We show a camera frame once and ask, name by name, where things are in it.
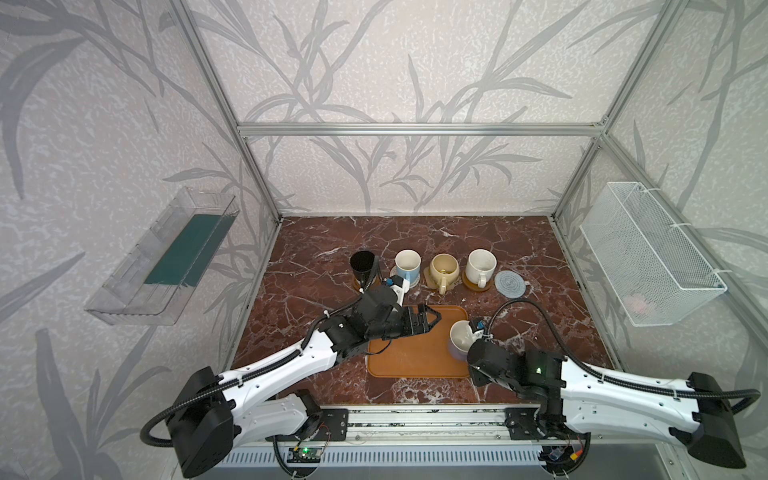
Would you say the white and purple mug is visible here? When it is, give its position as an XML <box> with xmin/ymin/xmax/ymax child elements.
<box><xmin>448</xmin><ymin>320</ymin><xmax>483</xmax><ymax>361</ymax></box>

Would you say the beige yellow mug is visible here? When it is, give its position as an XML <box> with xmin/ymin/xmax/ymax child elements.
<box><xmin>428</xmin><ymin>253</ymin><xmax>460</xmax><ymax>295</ymax></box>

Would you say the white and blue mug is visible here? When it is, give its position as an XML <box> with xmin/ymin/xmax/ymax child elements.
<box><xmin>395</xmin><ymin>249</ymin><xmax>421</xmax><ymax>273</ymax></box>

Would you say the black mug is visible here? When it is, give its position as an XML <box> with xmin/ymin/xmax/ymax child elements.
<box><xmin>349</xmin><ymin>250</ymin><xmax>378</xmax><ymax>289</ymax></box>

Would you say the grey round woven coaster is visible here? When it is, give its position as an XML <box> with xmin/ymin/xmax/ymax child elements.
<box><xmin>494</xmin><ymin>270</ymin><xmax>528</xmax><ymax>299</ymax></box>

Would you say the cork flower-shaped coaster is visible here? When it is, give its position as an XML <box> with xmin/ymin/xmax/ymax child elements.
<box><xmin>423</xmin><ymin>266</ymin><xmax>460</xmax><ymax>295</ymax></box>

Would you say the brown round wooden coaster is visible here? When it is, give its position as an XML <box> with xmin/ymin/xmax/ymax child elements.
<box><xmin>461</xmin><ymin>272</ymin><xmax>492</xmax><ymax>292</ymax></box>

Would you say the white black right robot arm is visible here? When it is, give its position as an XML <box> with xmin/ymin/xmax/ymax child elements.
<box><xmin>467</xmin><ymin>339</ymin><xmax>746</xmax><ymax>469</ymax></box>

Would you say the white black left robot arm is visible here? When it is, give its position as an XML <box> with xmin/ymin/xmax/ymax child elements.
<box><xmin>161</xmin><ymin>286</ymin><xmax>442</xmax><ymax>478</ymax></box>

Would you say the brown rectangular serving tray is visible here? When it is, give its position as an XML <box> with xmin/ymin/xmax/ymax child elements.
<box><xmin>366</xmin><ymin>306</ymin><xmax>469</xmax><ymax>379</ymax></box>

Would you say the pink object in basket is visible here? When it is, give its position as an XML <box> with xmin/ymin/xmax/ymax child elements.
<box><xmin>622</xmin><ymin>294</ymin><xmax>654</xmax><ymax>316</ymax></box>

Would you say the left green circuit board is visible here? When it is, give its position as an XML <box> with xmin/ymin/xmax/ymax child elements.
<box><xmin>286</xmin><ymin>447</ymin><xmax>324</xmax><ymax>464</ymax></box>

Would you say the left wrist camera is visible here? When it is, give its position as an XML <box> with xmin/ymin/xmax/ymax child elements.
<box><xmin>384</xmin><ymin>275</ymin><xmax>411</xmax><ymax>306</ymax></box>

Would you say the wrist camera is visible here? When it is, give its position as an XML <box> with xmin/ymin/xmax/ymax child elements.
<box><xmin>469</xmin><ymin>318</ymin><xmax>486</xmax><ymax>335</ymax></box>
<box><xmin>384</xmin><ymin>275</ymin><xmax>411</xmax><ymax>306</ymax></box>

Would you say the multicolour woven rope coaster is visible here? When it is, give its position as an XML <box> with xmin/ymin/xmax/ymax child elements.
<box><xmin>390</xmin><ymin>269</ymin><xmax>420</xmax><ymax>289</ymax></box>

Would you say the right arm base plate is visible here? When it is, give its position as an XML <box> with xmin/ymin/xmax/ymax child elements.
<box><xmin>503</xmin><ymin>404</ymin><xmax>591</xmax><ymax>444</ymax></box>

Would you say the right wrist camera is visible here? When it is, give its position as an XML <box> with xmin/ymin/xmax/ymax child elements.
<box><xmin>469</xmin><ymin>318</ymin><xmax>486</xmax><ymax>335</ymax></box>

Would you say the left black corrugated cable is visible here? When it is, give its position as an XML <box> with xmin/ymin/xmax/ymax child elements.
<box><xmin>139</xmin><ymin>251</ymin><xmax>385</xmax><ymax>480</ymax></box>

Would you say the black corrugated cable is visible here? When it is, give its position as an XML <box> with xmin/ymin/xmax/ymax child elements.
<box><xmin>139</xmin><ymin>251</ymin><xmax>385</xmax><ymax>480</ymax></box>
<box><xmin>484</xmin><ymin>298</ymin><xmax>762</xmax><ymax>478</ymax></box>

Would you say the right circuit board with wires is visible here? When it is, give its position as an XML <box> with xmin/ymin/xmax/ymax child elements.
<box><xmin>539</xmin><ymin>445</ymin><xmax>584</xmax><ymax>465</ymax></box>

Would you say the aluminium cage frame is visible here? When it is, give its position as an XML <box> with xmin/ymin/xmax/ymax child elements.
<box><xmin>161</xmin><ymin>0</ymin><xmax>768</xmax><ymax>480</ymax></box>

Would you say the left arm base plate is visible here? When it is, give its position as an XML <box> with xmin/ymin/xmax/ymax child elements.
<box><xmin>276</xmin><ymin>409</ymin><xmax>349</xmax><ymax>442</ymax></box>

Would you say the white wire mesh basket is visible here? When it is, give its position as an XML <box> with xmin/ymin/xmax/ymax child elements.
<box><xmin>580</xmin><ymin>181</ymin><xmax>728</xmax><ymax>327</ymax></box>

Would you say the right black corrugated cable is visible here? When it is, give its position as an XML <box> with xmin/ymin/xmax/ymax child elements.
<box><xmin>484</xmin><ymin>298</ymin><xmax>762</xmax><ymax>478</ymax></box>

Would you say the clear plastic wall shelf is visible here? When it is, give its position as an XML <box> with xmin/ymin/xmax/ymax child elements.
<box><xmin>85</xmin><ymin>187</ymin><xmax>240</xmax><ymax>326</ymax></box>

